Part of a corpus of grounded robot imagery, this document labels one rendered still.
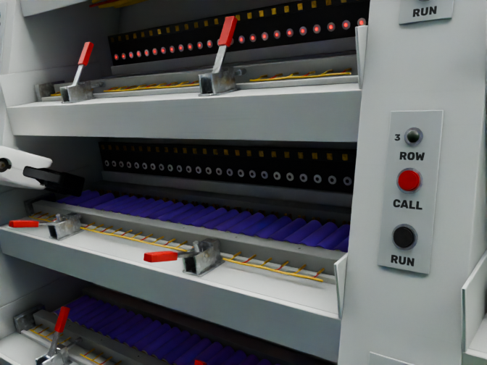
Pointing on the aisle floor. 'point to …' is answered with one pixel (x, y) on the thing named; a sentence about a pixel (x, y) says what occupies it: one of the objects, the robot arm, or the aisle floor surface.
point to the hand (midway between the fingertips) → (64, 183)
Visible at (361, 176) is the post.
